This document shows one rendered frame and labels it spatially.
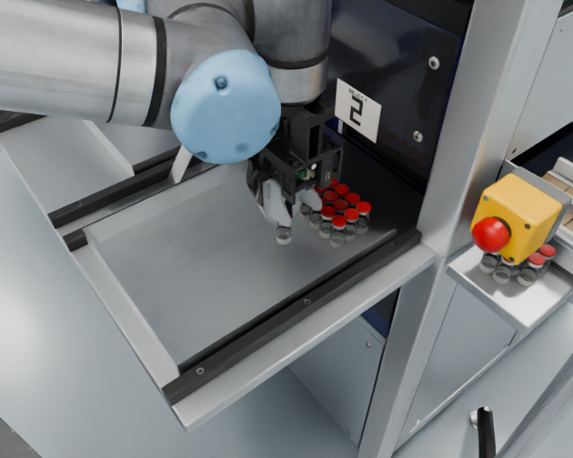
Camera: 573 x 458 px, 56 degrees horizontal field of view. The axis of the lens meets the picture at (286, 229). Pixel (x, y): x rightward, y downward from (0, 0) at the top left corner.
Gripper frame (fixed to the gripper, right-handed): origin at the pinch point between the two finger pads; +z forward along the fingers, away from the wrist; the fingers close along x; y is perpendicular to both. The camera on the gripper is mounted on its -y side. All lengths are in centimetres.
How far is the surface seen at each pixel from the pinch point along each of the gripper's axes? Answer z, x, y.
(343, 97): -9.3, 14.9, -5.2
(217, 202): 5.3, -3.3, -11.6
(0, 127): 4, -24, -50
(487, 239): -6.7, 11.7, 23.1
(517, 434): 51, 30, 35
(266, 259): 5.3, -4.1, 2.0
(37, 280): 93, -30, -99
